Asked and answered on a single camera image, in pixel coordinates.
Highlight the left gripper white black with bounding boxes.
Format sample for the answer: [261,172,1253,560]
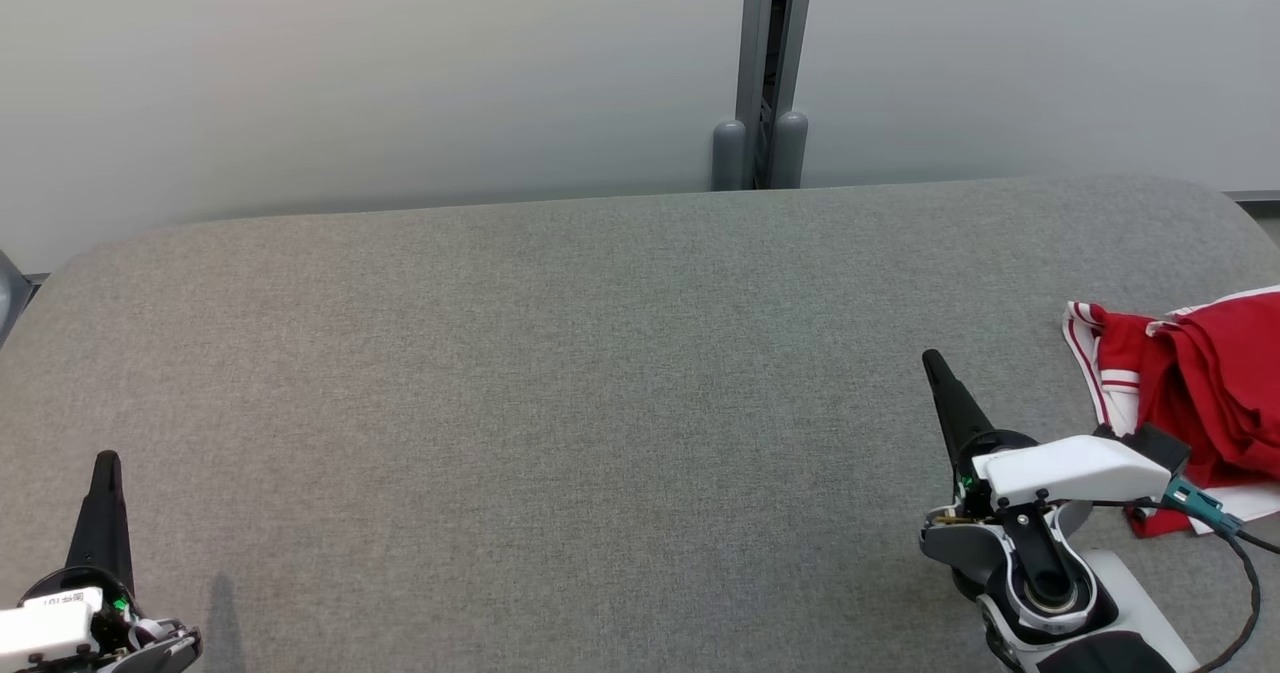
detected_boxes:
[0,450,142,670]

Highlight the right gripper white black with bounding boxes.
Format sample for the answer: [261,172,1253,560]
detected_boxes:
[921,349,1173,512]

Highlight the red white basketball jersey shirt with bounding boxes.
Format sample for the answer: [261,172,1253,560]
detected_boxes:
[1062,301,1280,539]

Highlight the red basketball shorts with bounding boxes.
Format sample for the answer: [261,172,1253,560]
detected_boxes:
[1145,288,1280,489]

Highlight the grey curved metal frame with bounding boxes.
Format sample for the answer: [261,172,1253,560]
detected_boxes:
[0,250,41,346]

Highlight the right camera cable teal plug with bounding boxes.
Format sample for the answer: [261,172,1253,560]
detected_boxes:
[1160,481,1280,673]

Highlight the grey partition post rounded feet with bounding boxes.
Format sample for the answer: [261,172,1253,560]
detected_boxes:
[711,0,819,192]

